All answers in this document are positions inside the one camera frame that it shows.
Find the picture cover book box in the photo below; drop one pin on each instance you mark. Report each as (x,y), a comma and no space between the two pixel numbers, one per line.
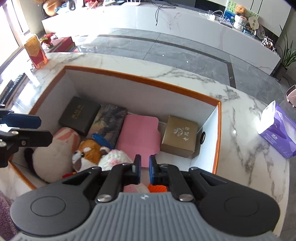
(108,122)

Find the green potted plant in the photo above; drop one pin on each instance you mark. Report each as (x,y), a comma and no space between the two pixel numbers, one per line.
(286,50)

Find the red panda plush toy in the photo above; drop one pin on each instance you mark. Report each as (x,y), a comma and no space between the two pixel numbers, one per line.
(89,152)

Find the pink handbag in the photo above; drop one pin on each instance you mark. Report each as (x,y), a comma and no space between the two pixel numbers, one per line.
(291,95)

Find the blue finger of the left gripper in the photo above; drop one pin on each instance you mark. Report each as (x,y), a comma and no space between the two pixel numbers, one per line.
(26,138)
(18,120)

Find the brown teddy bear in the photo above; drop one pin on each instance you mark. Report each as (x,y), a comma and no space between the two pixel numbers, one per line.
(240,10)

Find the white marble tv cabinet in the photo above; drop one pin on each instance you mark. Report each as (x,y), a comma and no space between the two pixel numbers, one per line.
(179,22)

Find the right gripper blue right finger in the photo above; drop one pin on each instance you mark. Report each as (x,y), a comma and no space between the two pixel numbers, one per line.
(153,170)

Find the purple tissue pack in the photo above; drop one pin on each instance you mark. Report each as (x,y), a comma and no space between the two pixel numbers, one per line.
(278,129)

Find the black gift box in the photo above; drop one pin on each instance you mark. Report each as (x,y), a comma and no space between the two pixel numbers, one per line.
(79,115)

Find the orange crochet fruit toy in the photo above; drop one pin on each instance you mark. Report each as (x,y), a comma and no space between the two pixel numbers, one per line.
(157,188)

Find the black keyboard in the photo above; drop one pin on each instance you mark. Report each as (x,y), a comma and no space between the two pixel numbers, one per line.
(11,87)

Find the white pink plush rabbit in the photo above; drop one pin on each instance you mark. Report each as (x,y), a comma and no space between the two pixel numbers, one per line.
(53,162)

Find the red yellow carton box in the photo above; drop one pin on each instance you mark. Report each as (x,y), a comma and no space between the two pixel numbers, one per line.
(35,52)

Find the white crochet bunny keychain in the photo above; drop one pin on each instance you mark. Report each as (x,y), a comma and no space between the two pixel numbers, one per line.
(115,157)

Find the gold gift box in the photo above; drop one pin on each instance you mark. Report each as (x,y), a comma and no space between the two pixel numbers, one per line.
(179,137)

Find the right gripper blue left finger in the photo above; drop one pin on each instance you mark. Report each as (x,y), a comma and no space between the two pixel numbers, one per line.
(136,169)

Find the large orange cardboard box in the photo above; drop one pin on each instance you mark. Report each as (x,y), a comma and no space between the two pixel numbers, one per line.
(139,95)

